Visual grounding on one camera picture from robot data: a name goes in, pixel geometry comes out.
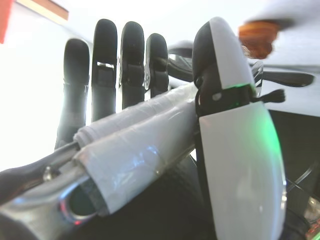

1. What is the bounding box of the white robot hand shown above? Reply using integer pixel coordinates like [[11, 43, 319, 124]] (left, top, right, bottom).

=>
[[53, 16, 288, 240]]

